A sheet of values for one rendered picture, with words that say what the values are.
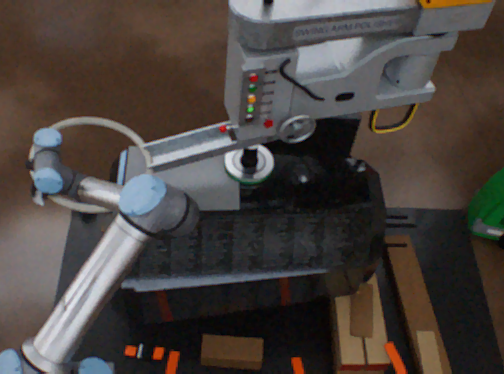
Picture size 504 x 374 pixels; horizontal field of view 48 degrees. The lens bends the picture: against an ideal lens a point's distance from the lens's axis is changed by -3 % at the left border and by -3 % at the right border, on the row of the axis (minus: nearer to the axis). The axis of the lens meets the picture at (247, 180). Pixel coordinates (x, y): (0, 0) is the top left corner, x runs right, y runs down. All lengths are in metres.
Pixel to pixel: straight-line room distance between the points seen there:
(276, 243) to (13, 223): 1.71
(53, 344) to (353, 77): 1.41
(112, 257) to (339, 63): 1.18
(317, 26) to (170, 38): 2.71
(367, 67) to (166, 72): 2.31
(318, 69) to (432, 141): 2.07
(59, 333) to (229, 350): 1.48
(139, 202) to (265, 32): 0.77
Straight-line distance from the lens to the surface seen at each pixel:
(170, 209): 1.49
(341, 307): 3.06
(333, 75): 2.22
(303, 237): 2.52
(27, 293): 3.35
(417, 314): 3.29
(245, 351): 2.96
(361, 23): 2.07
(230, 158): 2.58
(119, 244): 1.50
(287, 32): 1.97
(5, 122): 4.15
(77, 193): 2.00
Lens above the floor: 2.89
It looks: 52 degrees down
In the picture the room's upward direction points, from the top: 7 degrees clockwise
